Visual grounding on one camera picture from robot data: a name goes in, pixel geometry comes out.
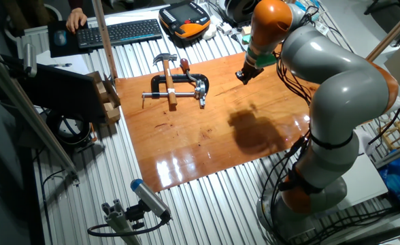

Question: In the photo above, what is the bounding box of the white plug adapter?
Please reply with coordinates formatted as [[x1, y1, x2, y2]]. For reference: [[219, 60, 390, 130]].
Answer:
[[218, 22, 233, 36]]

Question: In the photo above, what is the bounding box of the long aluminium rail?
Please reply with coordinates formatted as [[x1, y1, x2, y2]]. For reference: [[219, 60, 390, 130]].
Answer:
[[0, 47, 81, 185]]

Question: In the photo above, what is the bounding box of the wooden handled claw hammer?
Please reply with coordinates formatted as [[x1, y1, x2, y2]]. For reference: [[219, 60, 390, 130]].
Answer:
[[152, 52, 179, 107]]

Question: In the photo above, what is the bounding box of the white rounded lump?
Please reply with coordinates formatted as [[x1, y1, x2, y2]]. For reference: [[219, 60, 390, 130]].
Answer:
[[201, 23, 218, 41]]

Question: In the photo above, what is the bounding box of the black round reel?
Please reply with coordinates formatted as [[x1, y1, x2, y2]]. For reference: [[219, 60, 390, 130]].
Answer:
[[46, 110, 97, 151]]

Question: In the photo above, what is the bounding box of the wooden block stack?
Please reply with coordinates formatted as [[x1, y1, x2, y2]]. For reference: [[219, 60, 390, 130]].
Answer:
[[86, 70, 122, 125]]

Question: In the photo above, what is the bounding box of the green gripper mount flange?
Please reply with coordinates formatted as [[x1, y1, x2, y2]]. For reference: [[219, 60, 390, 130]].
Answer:
[[246, 47, 278, 69]]

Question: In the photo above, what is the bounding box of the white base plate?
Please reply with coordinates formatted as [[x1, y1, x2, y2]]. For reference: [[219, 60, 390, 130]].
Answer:
[[318, 152, 390, 212]]

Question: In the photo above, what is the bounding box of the short aluminium profile post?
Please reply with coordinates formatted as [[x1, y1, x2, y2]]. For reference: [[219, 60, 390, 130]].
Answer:
[[101, 199, 143, 245]]

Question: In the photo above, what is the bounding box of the black flat panel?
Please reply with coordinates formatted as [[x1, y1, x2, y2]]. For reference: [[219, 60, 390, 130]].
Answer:
[[2, 54, 107, 123]]

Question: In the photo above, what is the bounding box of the person's bare hand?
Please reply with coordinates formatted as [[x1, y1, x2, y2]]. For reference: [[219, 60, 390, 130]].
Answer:
[[65, 7, 88, 35]]

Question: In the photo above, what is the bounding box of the black C-clamp with screw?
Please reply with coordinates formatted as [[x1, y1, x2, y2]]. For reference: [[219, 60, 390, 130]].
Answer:
[[141, 73, 210, 110]]

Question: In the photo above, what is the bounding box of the silver cylindrical camera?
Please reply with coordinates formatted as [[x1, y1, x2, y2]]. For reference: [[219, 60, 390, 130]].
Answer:
[[22, 42, 38, 78]]

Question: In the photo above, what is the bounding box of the aluminium bar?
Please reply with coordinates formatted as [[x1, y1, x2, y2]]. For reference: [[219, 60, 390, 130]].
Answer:
[[373, 139, 400, 169]]

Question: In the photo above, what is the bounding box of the silver camera with blue cap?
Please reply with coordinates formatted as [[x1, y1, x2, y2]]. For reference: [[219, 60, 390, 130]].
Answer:
[[130, 178, 173, 222]]

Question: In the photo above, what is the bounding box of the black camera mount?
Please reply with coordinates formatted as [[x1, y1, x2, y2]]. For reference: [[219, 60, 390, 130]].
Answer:
[[124, 200, 147, 231]]

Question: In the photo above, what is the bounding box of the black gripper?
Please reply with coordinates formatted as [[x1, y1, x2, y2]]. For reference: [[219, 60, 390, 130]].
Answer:
[[235, 61, 265, 85]]

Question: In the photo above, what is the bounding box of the white paper sheet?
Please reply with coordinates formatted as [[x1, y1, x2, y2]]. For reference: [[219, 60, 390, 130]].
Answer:
[[36, 50, 90, 76]]

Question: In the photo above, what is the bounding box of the grey computer mouse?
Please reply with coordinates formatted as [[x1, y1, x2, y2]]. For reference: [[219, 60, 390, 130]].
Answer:
[[53, 29, 67, 47]]

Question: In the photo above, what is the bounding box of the glossy brown wooden board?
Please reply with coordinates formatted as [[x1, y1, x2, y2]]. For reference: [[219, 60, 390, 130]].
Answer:
[[114, 50, 320, 193]]

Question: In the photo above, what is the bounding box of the black mouse pad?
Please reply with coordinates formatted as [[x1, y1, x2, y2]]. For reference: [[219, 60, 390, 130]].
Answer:
[[47, 19, 93, 59]]

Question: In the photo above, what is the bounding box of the small wooden rack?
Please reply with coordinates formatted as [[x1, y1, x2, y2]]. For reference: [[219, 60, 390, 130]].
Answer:
[[376, 114, 400, 150]]

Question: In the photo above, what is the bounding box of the black camera cable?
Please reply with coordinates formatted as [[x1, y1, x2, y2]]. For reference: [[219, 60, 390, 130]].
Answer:
[[86, 217, 171, 238]]

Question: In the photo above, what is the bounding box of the slanted wooden post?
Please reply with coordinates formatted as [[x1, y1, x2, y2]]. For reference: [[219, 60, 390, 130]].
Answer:
[[91, 0, 119, 81], [365, 1, 400, 63]]

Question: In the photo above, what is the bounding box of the orange and black teach pendant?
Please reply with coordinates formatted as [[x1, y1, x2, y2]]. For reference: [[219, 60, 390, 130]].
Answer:
[[158, 0, 212, 40]]

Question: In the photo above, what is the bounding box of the black computer keyboard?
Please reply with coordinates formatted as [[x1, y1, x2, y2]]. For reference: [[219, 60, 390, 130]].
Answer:
[[76, 18, 163, 49]]

